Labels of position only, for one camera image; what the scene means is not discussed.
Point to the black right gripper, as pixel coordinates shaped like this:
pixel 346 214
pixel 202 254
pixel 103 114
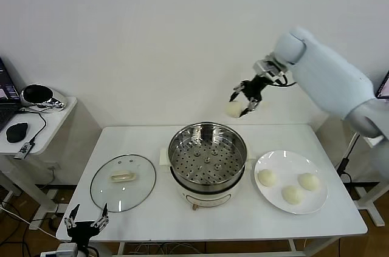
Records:
pixel 254 87

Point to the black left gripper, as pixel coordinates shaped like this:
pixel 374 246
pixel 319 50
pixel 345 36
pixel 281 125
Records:
pixel 81 230

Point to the white steamed baozi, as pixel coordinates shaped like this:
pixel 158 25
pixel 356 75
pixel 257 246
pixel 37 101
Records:
pixel 308 181
pixel 234 109
pixel 292 195
pixel 267 178

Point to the glass pot lid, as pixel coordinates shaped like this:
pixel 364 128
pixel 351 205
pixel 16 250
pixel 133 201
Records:
pixel 136 184

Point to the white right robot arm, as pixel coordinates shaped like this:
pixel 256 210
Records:
pixel 328 80

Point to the perforated steel steamer basket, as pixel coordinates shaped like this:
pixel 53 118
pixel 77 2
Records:
pixel 188 159

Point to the white floor power strip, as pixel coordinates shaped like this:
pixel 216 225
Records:
pixel 48 254

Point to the small grey usb hub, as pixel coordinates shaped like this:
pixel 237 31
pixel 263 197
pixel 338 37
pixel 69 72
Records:
pixel 24 150

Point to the white side table with mouse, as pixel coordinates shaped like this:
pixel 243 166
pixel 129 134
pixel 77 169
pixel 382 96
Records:
pixel 54 129

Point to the white round plate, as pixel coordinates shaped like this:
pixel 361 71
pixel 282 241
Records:
pixel 316 163

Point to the cream electric cooker base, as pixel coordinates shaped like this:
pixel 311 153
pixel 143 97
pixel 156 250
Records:
pixel 206 197

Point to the black computer mouse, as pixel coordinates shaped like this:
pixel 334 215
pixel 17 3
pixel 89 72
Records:
pixel 16 133

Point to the black laptop beside chrome helmet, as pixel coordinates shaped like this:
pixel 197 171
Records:
pixel 6 108

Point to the white side table with label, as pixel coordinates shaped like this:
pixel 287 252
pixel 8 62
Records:
pixel 369 199

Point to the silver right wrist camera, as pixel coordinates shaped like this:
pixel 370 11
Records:
pixel 263 67

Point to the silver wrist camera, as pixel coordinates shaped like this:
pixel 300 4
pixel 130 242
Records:
pixel 67 250
pixel 263 67

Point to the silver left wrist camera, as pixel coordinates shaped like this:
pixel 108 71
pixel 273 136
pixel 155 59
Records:
pixel 67 250

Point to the white wall outlet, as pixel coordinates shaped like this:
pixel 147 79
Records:
pixel 51 166

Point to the white main table frame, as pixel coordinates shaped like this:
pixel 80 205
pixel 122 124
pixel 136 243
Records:
pixel 293 246

